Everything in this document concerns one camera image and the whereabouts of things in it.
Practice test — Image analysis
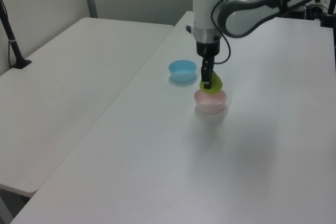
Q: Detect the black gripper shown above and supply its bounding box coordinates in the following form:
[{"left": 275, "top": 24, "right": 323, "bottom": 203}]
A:
[{"left": 196, "top": 40, "right": 221, "bottom": 90}]

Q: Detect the green pear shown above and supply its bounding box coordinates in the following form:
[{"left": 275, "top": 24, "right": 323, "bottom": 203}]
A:
[{"left": 199, "top": 70, "right": 224, "bottom": 95}]

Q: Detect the blue plastic bowl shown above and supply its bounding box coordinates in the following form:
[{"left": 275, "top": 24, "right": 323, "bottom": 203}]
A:
[{"left": 168, "top": 59, "right": 198, "bottom": 82}]

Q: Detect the pink plastic bowl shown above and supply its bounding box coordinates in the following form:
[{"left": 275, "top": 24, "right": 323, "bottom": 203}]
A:
[{"left": 194, "top": 89, "right": 228, "bottom": 115}]

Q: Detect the grey and black device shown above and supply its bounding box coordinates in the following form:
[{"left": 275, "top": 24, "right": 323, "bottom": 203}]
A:
[{"left": 306, "top": 3, "right": 325, "bottom": 21}]

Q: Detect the black clamp-mounted stand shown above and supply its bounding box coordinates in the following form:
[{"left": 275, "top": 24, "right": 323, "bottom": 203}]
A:
[{"left": 319, "top": 0, "right": 336, "bottom": 28}]

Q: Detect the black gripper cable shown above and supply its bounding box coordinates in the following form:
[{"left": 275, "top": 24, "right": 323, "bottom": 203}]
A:
[{"left": 211, "top": 0, "right": 232, "bottom": 65}]

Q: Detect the black camera pole with clamp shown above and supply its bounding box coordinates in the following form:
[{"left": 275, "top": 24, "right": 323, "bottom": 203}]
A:
[{"left": 0, "top": 0, "right": 33, "bottom": 70}]

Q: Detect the thin black cable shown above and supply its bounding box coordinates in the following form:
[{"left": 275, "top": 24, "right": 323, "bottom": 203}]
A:
[{"left": 0, "top": 0, "right": 13, "bottom": 67}]

